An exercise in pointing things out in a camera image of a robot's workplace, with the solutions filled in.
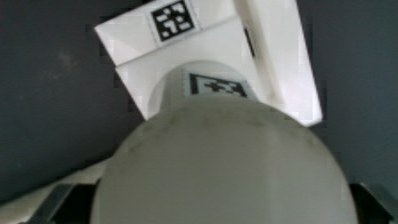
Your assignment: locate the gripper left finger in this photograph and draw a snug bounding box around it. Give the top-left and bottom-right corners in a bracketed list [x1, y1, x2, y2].
[23, 184, 98, 224]

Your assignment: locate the white lamp base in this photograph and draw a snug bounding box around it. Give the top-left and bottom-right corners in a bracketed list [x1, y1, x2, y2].
[94, 0, 324, 126]

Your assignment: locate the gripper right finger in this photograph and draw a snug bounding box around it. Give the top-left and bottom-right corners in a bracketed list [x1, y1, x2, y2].
[350, 182, 398, 224]

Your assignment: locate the white lamp bulb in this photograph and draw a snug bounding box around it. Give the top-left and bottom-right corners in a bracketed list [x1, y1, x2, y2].
[89, 68, 361, 224]

